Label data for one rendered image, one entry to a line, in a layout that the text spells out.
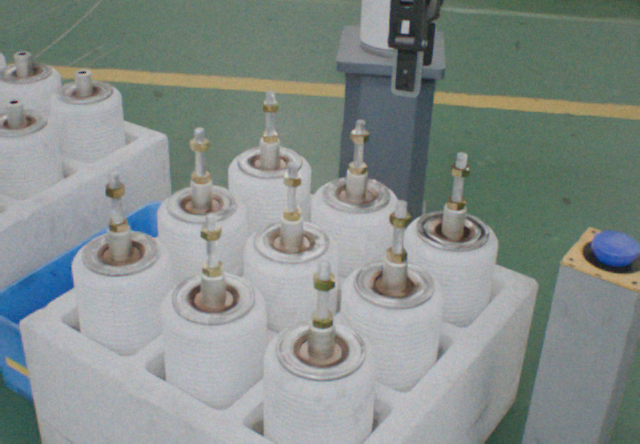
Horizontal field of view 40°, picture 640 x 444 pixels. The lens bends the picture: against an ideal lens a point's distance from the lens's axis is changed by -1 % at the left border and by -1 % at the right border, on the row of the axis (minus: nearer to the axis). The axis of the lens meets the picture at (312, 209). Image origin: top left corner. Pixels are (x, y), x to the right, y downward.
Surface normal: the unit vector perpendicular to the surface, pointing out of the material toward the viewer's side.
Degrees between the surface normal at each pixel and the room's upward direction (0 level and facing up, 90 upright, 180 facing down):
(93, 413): 90
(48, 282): 88
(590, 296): 90
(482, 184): 0
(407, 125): 90
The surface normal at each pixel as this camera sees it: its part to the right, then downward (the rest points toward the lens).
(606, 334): -0.58, 0.40
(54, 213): 0.85, 0.30
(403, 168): -0.11, 0.51
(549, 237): 0.03, -0.86
